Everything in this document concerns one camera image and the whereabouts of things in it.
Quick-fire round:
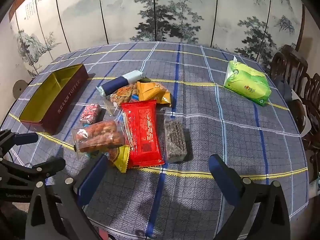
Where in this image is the dark wooden chair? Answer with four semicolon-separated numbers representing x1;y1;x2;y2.
271;44;309;83
292;72;320;185

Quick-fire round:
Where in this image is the green tissue pack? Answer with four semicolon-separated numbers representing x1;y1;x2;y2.
223;56;272;107

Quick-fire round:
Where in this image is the clear packet of large dough twists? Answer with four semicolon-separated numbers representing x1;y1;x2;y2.
72;120;132;159

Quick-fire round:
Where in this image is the blue and pale snack pack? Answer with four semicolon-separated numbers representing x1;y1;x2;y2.
96;70;145;97

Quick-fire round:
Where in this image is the pink patterned candy packet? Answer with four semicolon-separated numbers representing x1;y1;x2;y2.
80;104;102;125

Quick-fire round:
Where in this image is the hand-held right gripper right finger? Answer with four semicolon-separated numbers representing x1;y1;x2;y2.
208;154;292;240

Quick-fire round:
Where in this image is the red snack packet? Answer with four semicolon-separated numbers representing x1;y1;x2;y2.
121;99;165;167

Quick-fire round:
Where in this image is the clear peanut bag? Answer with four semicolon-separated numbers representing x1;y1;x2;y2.
105;82;140;117

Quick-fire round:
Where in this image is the dark brown cake packet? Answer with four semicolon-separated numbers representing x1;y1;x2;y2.
164;119;189;163

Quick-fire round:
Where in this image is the landscape painted folding screen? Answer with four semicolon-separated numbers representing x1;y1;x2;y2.
9;0;307;78

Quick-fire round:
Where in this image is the round stone millstone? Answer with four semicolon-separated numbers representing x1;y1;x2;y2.
13;79;28;98

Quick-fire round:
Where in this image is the orange snack packet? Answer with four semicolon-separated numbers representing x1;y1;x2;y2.
136;81;172;108

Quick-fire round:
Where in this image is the yellow-edged snack packet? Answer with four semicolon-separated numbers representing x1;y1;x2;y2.
100;145;133;173

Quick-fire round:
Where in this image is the dark red gold-lined tin box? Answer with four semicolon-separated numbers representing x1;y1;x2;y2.
19;64;89;136

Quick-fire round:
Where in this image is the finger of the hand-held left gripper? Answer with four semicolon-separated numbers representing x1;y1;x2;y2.
0;159;67;183
0;129;39;157

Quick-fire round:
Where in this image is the plaid grey-blue tablecloth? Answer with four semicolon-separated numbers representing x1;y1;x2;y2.
0;41;309;240

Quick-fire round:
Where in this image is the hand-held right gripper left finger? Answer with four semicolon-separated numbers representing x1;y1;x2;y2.
25;153;109;240

